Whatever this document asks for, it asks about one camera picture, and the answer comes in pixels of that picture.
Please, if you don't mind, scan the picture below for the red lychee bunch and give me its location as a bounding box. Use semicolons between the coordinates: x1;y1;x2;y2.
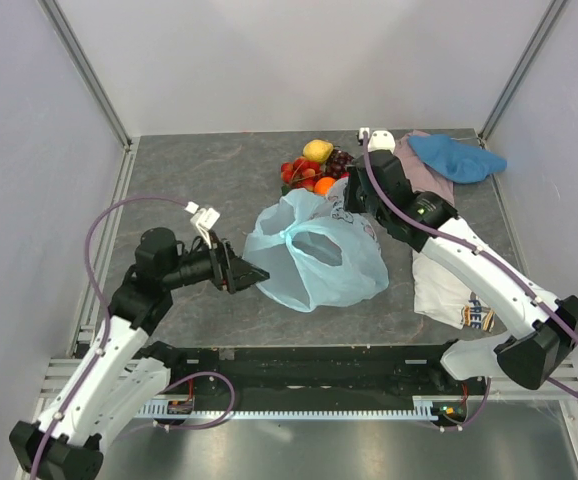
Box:
280;156;322;195

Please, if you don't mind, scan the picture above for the orange fruit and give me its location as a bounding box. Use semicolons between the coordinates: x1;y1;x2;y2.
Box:
313;177;336;196

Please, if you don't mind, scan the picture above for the mauve pink cloth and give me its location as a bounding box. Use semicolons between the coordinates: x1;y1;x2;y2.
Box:
394;130;455;206

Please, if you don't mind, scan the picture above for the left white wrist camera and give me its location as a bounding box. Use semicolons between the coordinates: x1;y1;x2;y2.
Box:
185;201;221;249

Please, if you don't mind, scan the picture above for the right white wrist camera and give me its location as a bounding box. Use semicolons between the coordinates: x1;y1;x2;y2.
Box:
357;127;396;153

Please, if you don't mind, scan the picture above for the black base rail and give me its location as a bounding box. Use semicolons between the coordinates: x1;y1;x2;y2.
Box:
134;341;486;396

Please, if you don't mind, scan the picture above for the left aluminium frame post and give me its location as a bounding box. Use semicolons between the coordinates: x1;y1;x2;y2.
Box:
38;0;132;150

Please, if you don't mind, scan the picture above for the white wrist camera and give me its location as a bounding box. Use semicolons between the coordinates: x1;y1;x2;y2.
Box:
357;127;396;153
185;201;221;249

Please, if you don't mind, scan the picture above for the white printed t-shirt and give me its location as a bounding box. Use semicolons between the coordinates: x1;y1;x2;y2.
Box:
412;251;495;332

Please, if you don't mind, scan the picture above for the yellow pear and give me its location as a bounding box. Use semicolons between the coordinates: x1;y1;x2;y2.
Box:
303;139;334;164

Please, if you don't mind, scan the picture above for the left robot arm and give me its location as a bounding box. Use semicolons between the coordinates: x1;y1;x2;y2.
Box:
9;227;269;479

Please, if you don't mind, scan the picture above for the black round plate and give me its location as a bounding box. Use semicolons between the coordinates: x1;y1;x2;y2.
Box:
280;149;354;196

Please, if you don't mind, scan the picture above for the white slotted cable duct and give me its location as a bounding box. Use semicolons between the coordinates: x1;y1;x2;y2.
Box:
134;399;462;421

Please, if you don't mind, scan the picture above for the blue cloth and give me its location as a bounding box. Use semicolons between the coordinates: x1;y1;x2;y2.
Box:
407;134;507;184

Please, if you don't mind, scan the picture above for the purple grape bunch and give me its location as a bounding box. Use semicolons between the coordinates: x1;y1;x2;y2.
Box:
324;148;355;179

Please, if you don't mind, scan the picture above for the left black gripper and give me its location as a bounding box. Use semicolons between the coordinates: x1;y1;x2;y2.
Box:
162;229;269;294

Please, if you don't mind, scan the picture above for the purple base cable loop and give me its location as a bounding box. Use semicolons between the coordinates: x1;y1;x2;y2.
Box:
153;370;240;431

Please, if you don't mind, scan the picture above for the aluminium frame post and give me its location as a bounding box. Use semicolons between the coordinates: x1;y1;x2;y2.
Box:
38;0;132;150
478;0;569;144

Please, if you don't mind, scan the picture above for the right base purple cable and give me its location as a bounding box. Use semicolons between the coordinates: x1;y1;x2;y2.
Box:
418;377;493;434

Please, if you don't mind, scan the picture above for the right aluminium frame post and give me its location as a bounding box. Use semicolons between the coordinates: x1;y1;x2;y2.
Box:
478;0;569;144

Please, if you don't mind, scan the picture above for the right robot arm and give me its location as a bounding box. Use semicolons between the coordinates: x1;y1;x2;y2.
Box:
344;150;578;394

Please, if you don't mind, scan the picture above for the light blue plastic bag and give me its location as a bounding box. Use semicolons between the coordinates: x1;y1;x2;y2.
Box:
243;178;389;313

